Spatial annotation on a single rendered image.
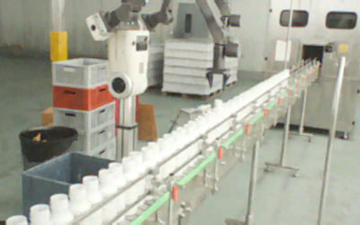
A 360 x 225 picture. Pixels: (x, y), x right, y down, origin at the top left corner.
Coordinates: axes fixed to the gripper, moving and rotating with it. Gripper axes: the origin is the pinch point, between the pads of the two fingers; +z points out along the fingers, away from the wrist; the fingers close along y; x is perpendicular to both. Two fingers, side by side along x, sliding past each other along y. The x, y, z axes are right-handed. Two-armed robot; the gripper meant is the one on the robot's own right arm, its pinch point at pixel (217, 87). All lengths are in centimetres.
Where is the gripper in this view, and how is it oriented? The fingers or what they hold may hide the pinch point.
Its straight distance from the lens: 195.7
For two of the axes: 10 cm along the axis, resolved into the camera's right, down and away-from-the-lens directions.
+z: -0.3, 9.8, 2.0
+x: 3.9, -1.8, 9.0
